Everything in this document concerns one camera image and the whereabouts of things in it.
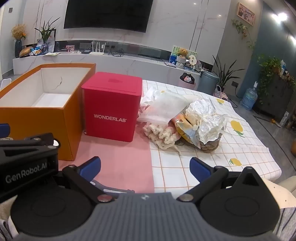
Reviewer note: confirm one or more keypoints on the brown teddy bear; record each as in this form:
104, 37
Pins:
182, 54

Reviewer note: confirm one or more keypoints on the brown round object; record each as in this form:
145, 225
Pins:
25, 51

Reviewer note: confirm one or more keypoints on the grey trash bin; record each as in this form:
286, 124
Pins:
208, 83

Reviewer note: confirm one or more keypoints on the green plant in glass vase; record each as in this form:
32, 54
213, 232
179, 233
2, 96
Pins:
47, 30

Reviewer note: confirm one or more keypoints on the leafy green plant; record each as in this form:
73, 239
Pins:
269, 69

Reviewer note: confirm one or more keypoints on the dark cabinet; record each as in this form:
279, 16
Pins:
277, 97

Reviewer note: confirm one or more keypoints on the yellow printed packet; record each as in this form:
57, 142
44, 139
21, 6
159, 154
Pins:
185, 132

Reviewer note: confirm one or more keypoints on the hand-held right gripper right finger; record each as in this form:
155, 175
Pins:
200, 169

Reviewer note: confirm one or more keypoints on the long-leafed potted plant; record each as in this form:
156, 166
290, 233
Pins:
225, 74

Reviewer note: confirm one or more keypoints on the cream chenille cloth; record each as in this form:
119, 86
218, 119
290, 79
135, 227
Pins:
159, 135

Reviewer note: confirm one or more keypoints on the orange cardboard box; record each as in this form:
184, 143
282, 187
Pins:
34, 125

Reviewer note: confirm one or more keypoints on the framed wall picture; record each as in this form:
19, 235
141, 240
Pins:
245, 14

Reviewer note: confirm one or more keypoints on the white marble television console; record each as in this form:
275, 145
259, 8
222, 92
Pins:
129, 63

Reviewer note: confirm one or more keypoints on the small pink bag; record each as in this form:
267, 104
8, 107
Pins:
220, 93

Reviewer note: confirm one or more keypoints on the white router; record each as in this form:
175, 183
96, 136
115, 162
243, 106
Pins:
97, 52

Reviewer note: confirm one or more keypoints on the small pink photo frame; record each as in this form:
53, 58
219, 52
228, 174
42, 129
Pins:
70, 48

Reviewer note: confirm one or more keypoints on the blue water bottle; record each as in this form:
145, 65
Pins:
249, 97

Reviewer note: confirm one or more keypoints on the pink trash bin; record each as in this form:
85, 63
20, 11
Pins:
187, 82

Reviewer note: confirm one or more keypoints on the crumpled clear plastic bag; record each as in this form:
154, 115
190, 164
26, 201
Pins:
205, 115

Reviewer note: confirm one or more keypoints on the white spray bottle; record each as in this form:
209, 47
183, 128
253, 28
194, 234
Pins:
285, 119

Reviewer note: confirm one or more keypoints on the blue white snack packet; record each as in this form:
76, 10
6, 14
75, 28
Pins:
36, 50

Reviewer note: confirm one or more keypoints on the dark vase with dried flowers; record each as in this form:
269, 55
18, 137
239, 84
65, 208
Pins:
18, 46

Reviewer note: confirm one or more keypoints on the black wall television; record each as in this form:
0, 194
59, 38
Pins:
108, 14

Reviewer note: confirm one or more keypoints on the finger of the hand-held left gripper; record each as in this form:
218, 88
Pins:
4, 131
23, 144

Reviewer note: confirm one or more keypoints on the lemon print checked tablecloth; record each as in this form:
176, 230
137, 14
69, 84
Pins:
231, 148

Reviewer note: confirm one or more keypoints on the pink table mat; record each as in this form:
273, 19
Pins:
120, 162

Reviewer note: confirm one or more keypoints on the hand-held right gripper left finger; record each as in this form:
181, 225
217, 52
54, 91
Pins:
91, 165

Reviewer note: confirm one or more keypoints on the white round ornament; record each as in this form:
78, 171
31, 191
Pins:
191, 60

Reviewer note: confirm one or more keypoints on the beige dotted cushion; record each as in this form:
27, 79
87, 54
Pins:
286, 192

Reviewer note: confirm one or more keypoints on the red lidded box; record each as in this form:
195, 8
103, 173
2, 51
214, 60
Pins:
108, 109

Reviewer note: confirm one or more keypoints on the hanging vine plant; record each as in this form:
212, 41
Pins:
241, 27

